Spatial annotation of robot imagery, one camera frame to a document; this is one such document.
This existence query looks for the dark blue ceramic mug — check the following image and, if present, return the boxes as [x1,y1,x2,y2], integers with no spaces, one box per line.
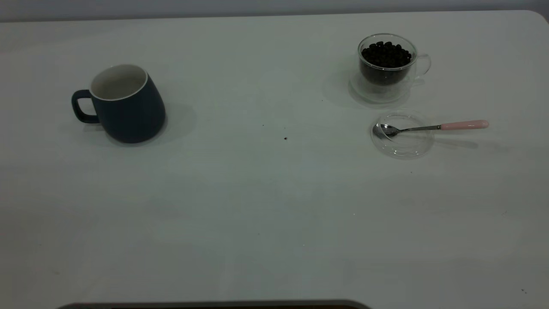
[71,64,167,144]

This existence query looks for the steel spoon with pink handle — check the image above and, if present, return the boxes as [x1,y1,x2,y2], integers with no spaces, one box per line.
[373,120,490,139]

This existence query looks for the heap of coffee beans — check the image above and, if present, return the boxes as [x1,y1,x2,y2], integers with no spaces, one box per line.
[361,41,413,85]

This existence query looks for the clear glass saucer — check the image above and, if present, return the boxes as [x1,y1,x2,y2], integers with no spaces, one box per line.
[348,69,416,104]
[371,111,435,160]

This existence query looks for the clear glass handled cup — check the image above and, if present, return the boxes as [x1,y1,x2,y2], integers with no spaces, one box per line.
[357,33,431,87]

